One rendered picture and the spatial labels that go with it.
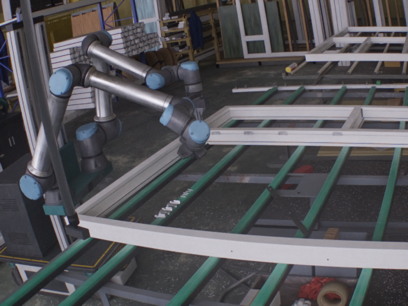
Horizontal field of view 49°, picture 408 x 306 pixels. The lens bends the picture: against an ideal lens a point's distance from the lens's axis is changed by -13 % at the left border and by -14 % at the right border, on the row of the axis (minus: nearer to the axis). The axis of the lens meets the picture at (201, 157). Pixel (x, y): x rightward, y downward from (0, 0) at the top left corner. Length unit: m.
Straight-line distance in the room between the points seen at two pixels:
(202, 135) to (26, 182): 0.98
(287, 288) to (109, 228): 0.70
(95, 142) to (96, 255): 0.69
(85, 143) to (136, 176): 0.85
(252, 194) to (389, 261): 2.79
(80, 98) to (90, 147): 3.74
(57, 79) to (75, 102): 4.59
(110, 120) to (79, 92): 3.63
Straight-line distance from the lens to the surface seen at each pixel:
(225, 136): 2.64
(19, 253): 3.25
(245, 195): 4.10
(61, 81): 2.27
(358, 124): 2.66
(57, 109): 2.34
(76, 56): 6.59
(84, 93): 6.70
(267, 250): 1.52
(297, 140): 2.48
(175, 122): 2.12
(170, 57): 8.85
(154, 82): 2.64
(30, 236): 3.08
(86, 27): 12.74
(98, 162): 3.09
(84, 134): 3.05
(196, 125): 2.10
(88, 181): 2.96
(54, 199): 2.73
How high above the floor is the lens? 1.70
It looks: 19 degrees down
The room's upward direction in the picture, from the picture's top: 10 degrees counter-clockwise
